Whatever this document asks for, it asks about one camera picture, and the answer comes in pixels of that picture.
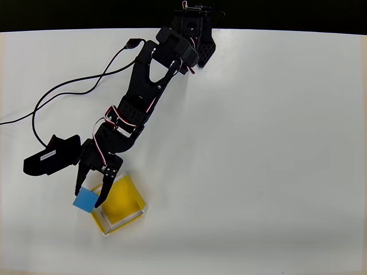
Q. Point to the yellow open box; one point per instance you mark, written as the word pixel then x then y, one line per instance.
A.
pixel 123 200

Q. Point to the black gripper-mounted camera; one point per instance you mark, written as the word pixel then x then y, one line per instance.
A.
pixel 51 159

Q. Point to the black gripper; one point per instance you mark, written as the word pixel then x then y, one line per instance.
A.
pixel 91 161

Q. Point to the blue cube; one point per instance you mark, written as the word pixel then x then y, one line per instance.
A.
pixel 85 201

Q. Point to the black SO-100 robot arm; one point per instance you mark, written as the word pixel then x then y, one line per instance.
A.
pixel 143 86

